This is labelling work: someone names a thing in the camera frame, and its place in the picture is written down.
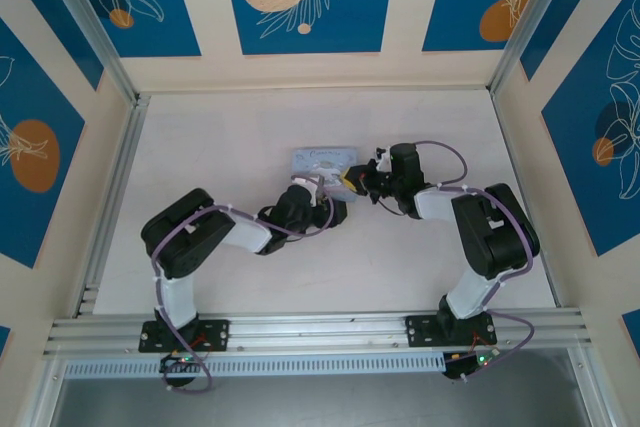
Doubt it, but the light blue cartoon tin box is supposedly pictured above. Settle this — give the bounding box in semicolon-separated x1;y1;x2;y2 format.
290;146;361;203

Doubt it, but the grey metal sheet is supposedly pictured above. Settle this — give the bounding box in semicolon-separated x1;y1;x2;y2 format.
47;346;606;427

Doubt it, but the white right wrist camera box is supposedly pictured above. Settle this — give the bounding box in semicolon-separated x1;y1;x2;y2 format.
373;145;395;172

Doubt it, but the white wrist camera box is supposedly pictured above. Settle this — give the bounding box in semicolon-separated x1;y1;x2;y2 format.
291;174;327;207
373;145;395;172

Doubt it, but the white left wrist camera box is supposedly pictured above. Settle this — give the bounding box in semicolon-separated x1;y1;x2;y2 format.
291;174;327;207

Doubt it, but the thin black right gripper cable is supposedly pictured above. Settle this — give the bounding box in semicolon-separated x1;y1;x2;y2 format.
372;195;402;217

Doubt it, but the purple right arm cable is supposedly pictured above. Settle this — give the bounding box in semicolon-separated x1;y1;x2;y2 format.
414;140;536;381

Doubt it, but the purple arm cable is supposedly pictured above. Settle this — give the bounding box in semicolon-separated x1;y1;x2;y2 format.
414;140;536;381
151;174;336;394

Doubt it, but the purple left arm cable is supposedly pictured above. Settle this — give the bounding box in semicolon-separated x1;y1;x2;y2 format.
151;174;336;394

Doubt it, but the long aluminium base rail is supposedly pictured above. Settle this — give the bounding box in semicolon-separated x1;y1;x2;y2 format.
42;307;595;362

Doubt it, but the grey slotted cable duct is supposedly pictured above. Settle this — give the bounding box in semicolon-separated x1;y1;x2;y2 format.
62;351;450;381

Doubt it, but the aluminium left side rail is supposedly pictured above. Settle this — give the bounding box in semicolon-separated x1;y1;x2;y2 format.
73;94;151;318

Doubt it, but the aluminium right upright post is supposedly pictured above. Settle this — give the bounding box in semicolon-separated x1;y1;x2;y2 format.
488;0;585;98

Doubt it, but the aluminium upright post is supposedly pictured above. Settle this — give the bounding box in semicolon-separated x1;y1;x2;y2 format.
34;0;141;106
488;0;585;98

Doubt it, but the aluminium left upright post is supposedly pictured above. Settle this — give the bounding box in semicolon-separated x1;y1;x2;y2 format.
34;0;141;106

